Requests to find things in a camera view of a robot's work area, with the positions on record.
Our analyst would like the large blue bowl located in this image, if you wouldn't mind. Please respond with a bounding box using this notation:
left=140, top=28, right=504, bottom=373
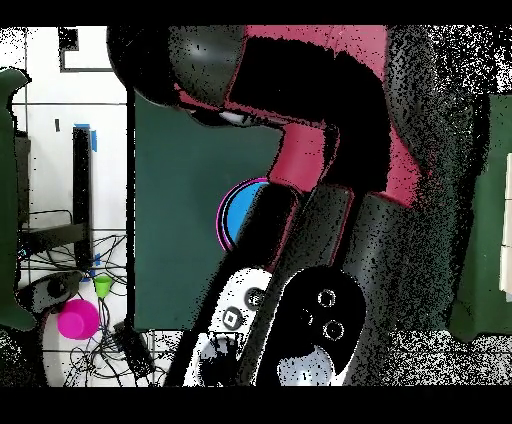
left=222, top=181, right=271, bottom=245

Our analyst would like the large pink bowl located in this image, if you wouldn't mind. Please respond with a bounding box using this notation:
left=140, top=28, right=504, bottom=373
left=215, top=177, right=270, bottom=253

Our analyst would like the dark green table cloth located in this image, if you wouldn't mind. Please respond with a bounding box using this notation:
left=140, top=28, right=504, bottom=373
left=125, top=89, right=285, bottom=333

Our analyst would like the small green cup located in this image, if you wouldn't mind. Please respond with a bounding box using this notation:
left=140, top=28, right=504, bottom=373
left=92, top=275, right=114, bottom=299

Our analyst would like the blue tape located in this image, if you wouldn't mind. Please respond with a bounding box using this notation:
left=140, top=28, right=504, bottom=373
left=73, top=122, right=98, bottom=153

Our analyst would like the black power adapter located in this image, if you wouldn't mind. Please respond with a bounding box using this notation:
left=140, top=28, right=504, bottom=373
left=112, top=321, right=156, bottom=379

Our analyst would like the pink cup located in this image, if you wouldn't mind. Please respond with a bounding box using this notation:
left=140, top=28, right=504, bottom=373
left=56, top=298, right=101, bottom=342

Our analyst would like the black equipment base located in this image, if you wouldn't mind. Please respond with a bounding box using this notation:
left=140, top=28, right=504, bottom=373
left=17, top=270, right=84, bottom=317

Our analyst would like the green cloth covered table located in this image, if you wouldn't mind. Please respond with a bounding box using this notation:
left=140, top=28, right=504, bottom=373
left=447, top=93, right=512, bottom=343
left=0, top=66, right=39, bottom=331

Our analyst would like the black stand frame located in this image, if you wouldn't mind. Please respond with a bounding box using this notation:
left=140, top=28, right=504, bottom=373
left=15, top=124, right=95, bottom=273

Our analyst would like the black cable tangle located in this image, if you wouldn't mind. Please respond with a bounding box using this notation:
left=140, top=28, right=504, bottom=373
left=17, top=233, right=129, bottom=387

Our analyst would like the dark square floor frame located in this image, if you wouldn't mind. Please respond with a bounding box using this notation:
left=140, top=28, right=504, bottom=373
left=58, top=26, right=115, bottom=74

